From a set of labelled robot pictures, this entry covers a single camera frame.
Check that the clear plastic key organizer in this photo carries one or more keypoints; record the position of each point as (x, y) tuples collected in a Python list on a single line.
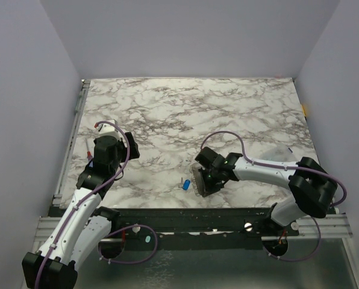
[(196, 171)]

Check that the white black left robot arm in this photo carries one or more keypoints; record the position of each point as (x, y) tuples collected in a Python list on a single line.
[(84, 222)]

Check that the aluminium extrusion rail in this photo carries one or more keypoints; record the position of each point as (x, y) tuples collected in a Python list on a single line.
[(46, 226)]

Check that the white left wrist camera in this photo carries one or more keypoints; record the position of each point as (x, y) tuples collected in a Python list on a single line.
[(107, 131)]

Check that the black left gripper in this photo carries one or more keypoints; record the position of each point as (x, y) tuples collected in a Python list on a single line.
[(134, 153)]

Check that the clear plastic storage box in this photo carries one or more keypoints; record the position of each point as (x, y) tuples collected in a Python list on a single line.
[(280, 153)]

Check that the left side metal rail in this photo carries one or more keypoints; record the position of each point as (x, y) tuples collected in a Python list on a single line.
[(77, 115)]

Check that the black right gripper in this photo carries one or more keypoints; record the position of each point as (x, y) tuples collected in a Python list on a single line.
[(206, 181)]

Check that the blue red handled screwdriver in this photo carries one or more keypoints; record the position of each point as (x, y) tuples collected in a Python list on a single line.
[(89, 154)]

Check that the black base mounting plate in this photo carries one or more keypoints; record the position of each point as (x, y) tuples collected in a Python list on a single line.
[(192, 229)]

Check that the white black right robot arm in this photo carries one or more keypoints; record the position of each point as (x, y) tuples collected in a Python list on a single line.
[(312, 190)]

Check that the blue capped key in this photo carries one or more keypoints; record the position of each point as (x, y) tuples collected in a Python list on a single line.
[(185, 184)]

